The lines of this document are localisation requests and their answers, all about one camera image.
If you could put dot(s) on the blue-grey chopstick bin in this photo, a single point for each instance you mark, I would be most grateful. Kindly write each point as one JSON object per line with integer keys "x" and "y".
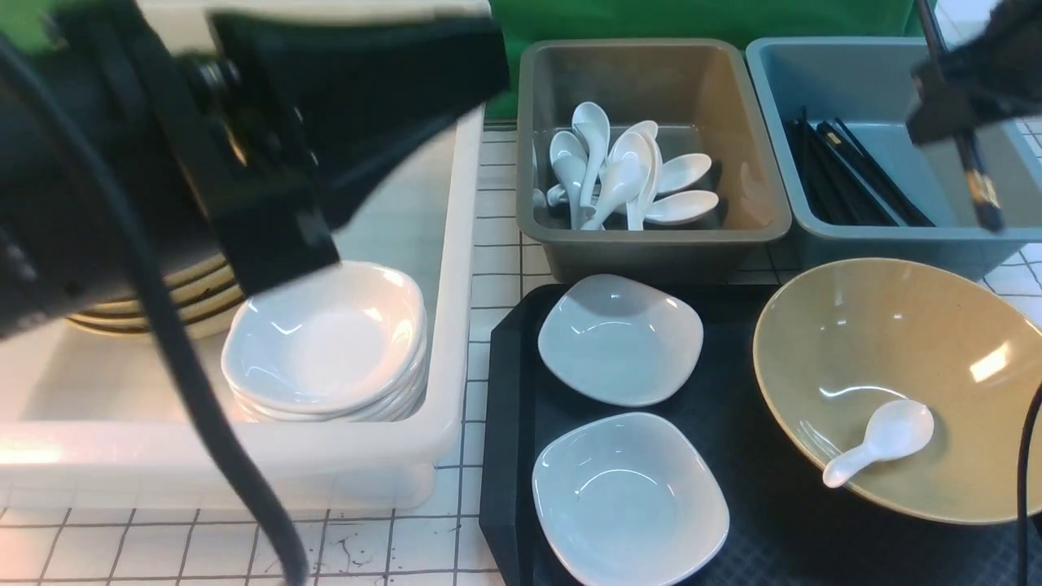
{"x": 866, "y": 83}

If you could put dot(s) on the white square dish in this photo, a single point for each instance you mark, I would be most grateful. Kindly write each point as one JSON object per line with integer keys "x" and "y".
{"x": 621, "y": 342}
{"x": 628, "y": 500}

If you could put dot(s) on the black chopsticks in bin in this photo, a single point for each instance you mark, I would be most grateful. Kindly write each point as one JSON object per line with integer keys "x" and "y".
{"x": 843, "y": 182}

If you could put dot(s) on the stack of yellow bowls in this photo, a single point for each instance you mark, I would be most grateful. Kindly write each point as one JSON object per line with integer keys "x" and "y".
{"x": 206, "y": 295}

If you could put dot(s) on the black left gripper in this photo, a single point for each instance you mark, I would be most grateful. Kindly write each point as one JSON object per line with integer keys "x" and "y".
{"x": 263, "y": 149}

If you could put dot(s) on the yellow noodle bowl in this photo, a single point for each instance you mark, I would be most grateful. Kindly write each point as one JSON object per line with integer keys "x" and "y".
{"x": 840, "y": 340}

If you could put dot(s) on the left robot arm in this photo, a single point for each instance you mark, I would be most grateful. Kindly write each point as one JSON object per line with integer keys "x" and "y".
{"x": 56, "y": 259}

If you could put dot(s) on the white soup spoon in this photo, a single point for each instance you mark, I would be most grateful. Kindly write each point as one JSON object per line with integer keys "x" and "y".
{"x": 897, "y": 429}

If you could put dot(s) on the white spoons in bin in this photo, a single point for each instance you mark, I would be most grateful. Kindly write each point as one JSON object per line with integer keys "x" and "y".
{"x": 599, "y": 176}

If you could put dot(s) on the stack of white dishes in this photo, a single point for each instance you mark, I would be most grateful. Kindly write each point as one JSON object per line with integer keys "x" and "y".
{"x": 318, "y": 373}

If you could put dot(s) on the top stacked white dish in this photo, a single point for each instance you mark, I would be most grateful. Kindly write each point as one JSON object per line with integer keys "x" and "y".
{"x": 350, "y": 294}

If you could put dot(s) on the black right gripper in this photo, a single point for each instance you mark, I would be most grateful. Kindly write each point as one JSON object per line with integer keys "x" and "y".
{"x": 993, "y": 77}

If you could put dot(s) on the large white plastic tub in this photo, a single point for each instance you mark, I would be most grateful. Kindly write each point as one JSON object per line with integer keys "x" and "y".
{"x": 91, "y": 421}

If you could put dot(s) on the green backdrop cloth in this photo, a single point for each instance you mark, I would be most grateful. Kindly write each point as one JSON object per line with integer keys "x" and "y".
{"x": 526, "y": 22}

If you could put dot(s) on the black chopstick pair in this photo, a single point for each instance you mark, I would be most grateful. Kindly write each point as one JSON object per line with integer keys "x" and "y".
{"x": 986, "y": 207}

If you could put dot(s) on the grey-brown spoon bin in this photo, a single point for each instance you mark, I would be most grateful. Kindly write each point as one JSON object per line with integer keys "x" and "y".
{"x": 700, "y": 93}

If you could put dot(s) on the black plastic serving tray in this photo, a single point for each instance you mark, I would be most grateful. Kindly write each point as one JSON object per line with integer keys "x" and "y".
{"x": 787, "y": 528}

